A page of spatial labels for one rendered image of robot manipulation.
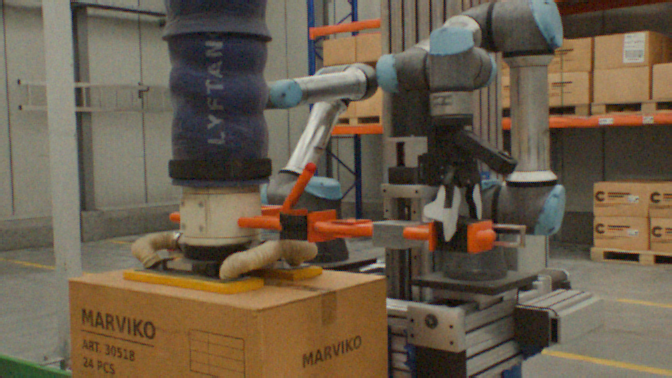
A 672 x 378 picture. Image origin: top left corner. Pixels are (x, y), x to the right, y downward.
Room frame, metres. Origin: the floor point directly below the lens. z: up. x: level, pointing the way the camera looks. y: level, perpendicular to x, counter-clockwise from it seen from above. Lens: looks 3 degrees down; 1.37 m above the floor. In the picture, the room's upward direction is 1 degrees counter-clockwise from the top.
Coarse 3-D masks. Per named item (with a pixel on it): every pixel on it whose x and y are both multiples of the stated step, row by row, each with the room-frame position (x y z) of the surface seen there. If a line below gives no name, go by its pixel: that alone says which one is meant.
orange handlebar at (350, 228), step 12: (264, 216) 1.62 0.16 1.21; (264, 228) 1.56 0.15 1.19; (276, 228) 1.54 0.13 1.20; (324, 228) 1.45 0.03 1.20; (336, 228) 1.44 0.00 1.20; (348, 228) 1.42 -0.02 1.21; (360, 228) 1.40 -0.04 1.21; (408, 228) 1.34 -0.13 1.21; (420, 228) 1.33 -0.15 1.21; (480, 240) 1.26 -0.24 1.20; (492, 240) 1.27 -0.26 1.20
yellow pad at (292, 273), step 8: (304, 264) 1.69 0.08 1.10; (248, 272) 1.69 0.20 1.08; (256, 272) 1.67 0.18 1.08; (264, 272) 1.66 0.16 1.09; (272, 272) 1.64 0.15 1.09; (280, 272) 1.63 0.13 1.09; (288, 272) 1.62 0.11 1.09; (296, 272) 1.61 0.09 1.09; (304, 272) 1.63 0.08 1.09; (312, 272) 1.65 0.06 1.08; (320, 272) 1.67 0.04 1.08
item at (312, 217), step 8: (304, 208) 1.57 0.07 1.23; (280, 216) 1.50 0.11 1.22; (288, 216) 1.49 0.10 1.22; (296, 216) 1.47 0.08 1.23; (304, 216) 1.46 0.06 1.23; (312, 216) 1.47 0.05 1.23; (320, 216) 1.49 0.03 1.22; (328, 216) 1.51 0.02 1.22; (280, 224) 1.51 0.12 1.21; (288, 224) 1.50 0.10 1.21; (296, 224) 1.48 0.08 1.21; (304, 224) 1.47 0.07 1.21; (312, 224) 1.47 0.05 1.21; (280, 232) 1.50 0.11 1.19; (288, 232) 1.49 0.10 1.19; (296, 232) 1.47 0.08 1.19; (304, 232) 1.46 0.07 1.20; (312, 232) 1.47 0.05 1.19; (304, 240) 1.46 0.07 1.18; (312, 240) 1.46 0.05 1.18; (320, 240) 1.48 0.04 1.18
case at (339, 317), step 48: (96, 288) 1.63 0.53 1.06; (144, 288) 1.55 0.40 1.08; (288, 288) 1.52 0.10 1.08; (336, 288) 1.51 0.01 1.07; (384, 288) 1.64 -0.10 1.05; (96, 336) 1.63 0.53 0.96; (144, 336) 1.53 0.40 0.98; (192, 336) 1.44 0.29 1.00; (240, 336) 1.36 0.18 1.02; (288, 336) 1.38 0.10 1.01; (336, 336) 1.50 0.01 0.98; (384, 336) 1.63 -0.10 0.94
